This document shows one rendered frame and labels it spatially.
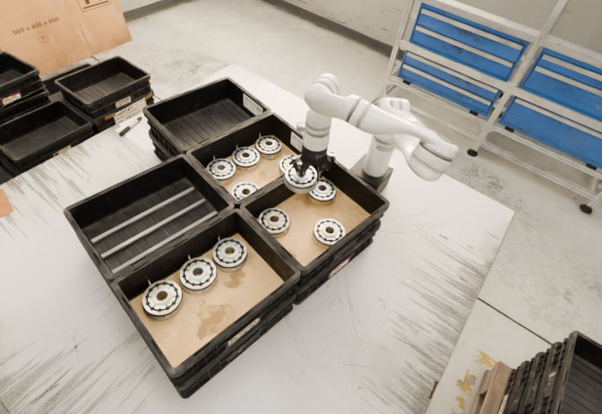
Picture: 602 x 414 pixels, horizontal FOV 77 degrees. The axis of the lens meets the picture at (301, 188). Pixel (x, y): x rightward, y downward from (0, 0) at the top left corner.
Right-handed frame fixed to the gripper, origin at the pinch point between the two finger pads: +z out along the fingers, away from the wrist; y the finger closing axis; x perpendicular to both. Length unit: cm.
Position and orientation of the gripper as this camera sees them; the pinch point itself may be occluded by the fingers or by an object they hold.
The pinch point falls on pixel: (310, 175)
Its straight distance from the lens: 119.6
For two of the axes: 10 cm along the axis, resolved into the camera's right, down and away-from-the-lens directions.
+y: 9.8, -0.9, 1.8
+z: -0.8, 6.5, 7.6
